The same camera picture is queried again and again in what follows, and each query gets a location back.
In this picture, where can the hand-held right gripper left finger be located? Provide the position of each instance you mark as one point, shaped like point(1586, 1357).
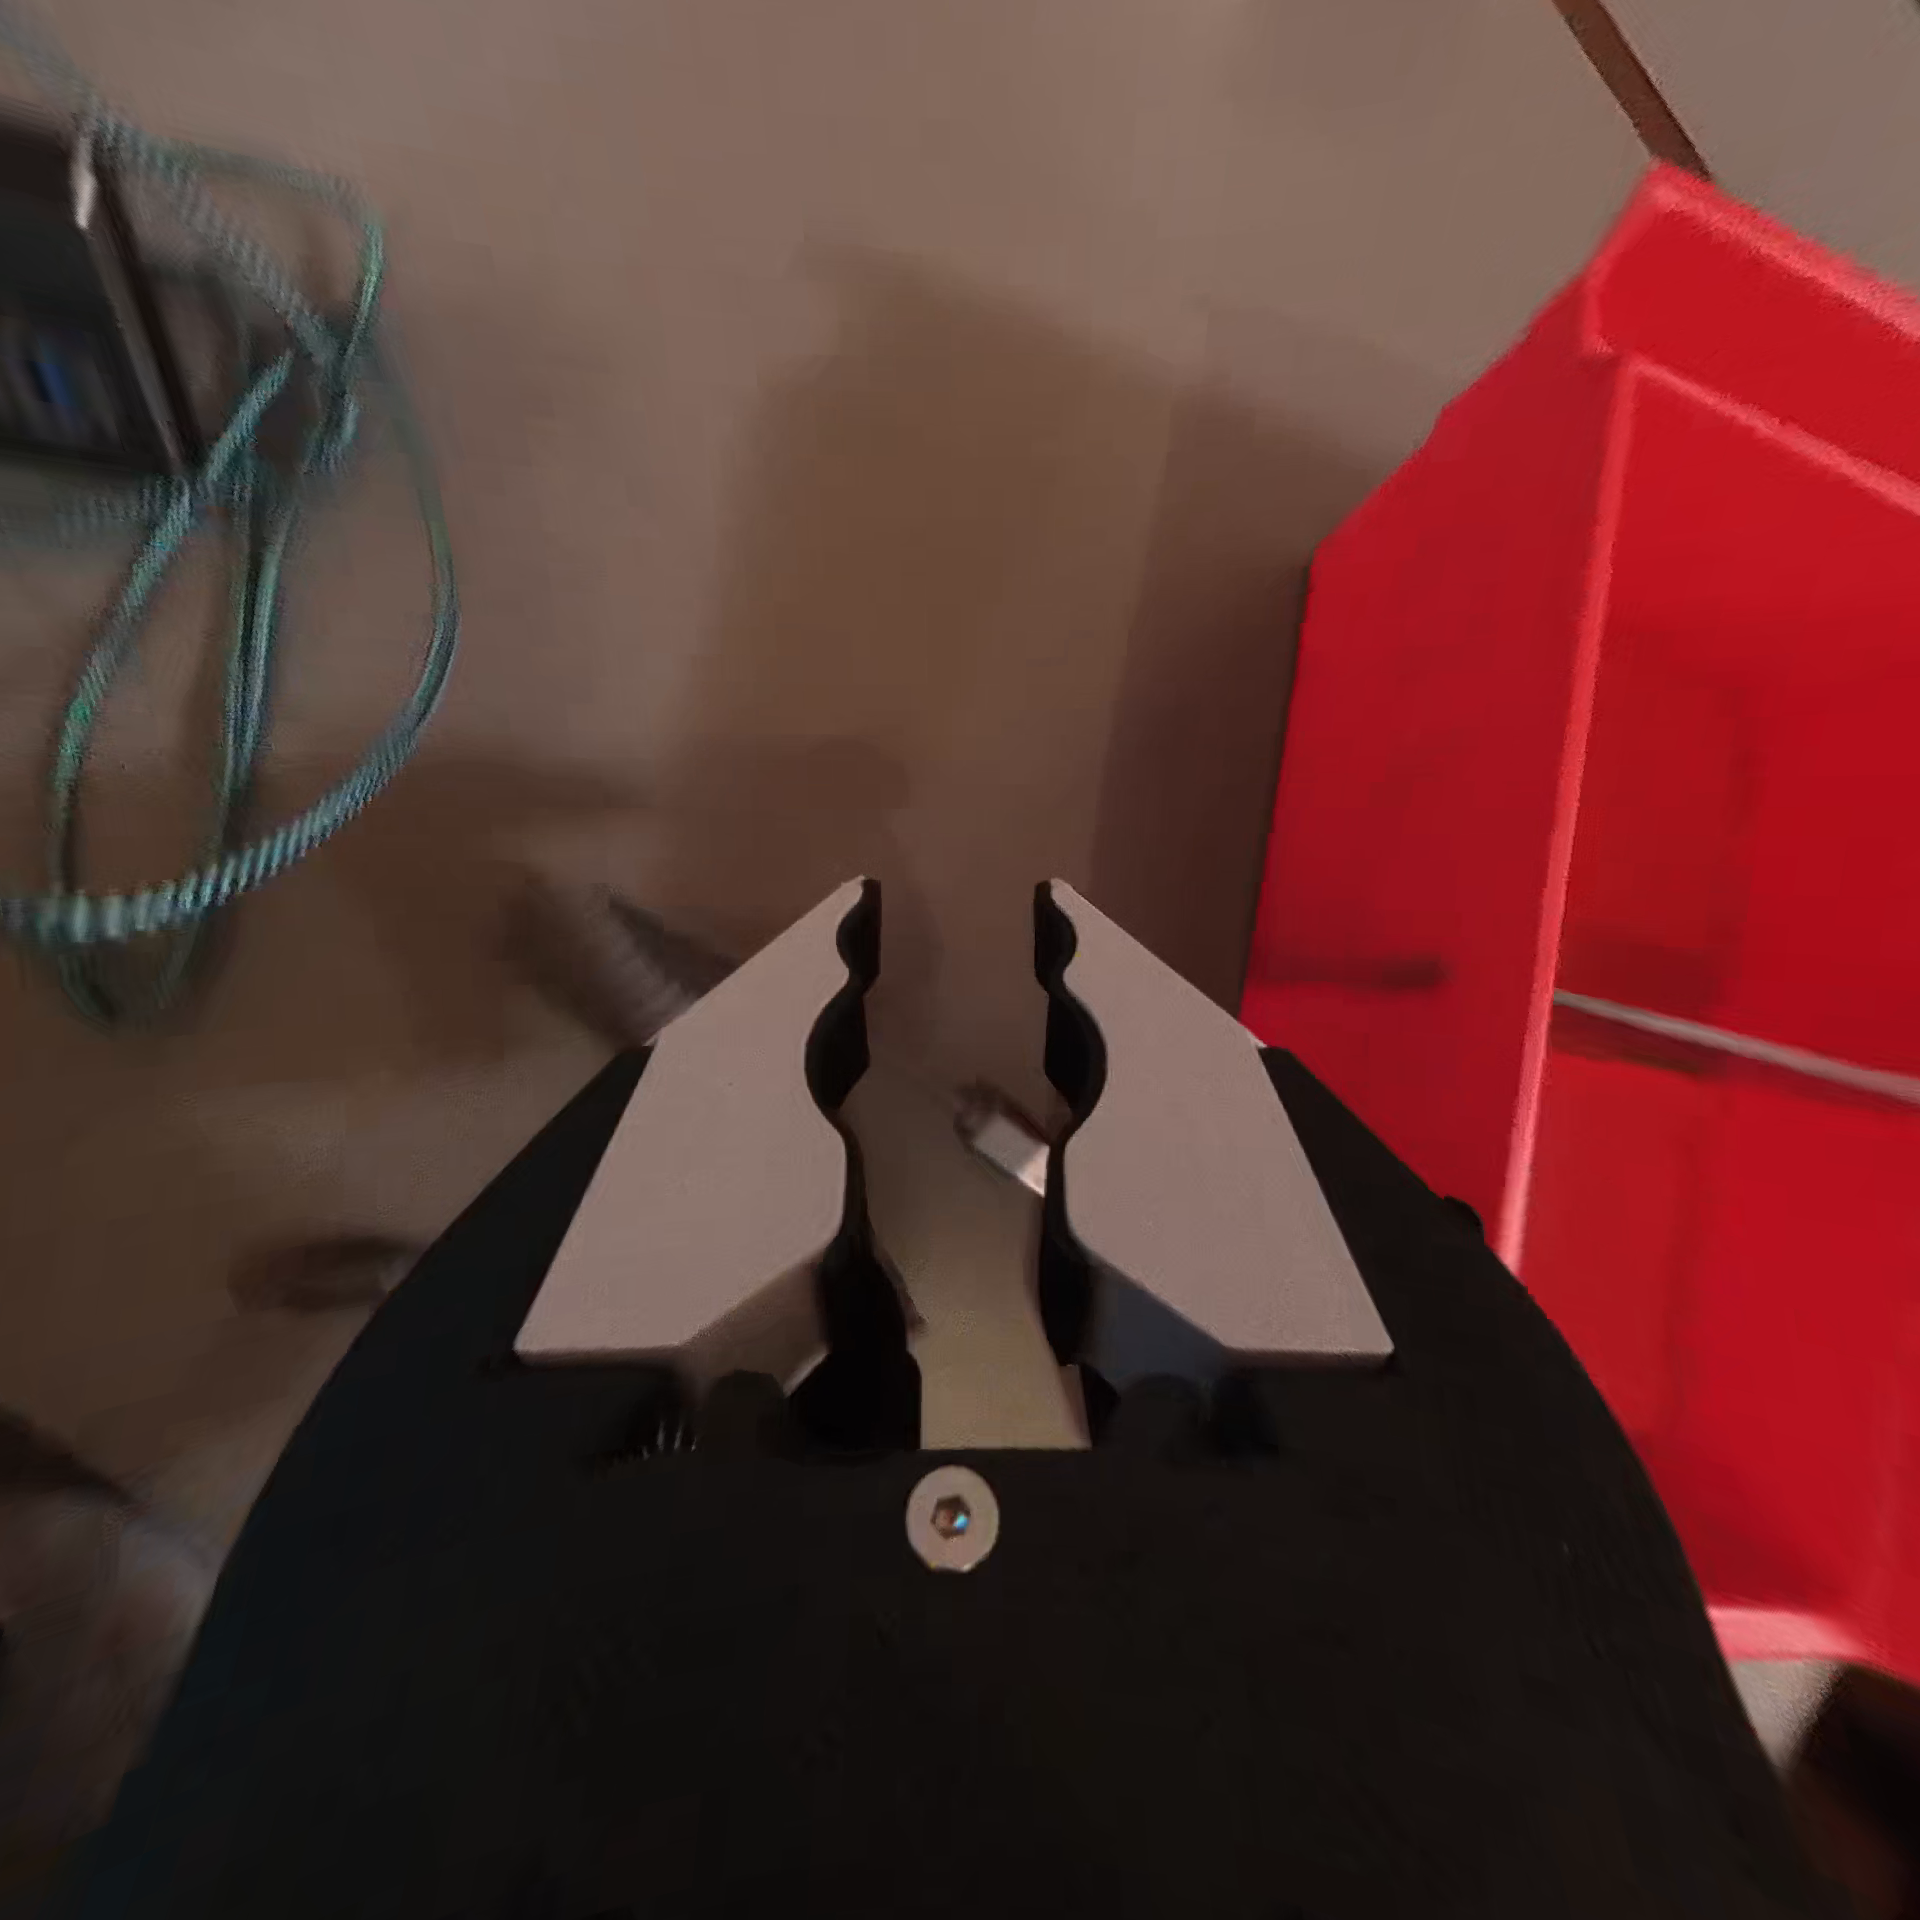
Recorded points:
point(707, 1139)

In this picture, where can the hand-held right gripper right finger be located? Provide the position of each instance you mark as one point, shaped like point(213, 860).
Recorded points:
point(1217, 1174)

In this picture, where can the red plastic bin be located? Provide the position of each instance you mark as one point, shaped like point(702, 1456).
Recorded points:
point(1422, 753)

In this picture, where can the black multiport usb hub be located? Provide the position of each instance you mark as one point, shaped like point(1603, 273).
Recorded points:
point(75, 345)

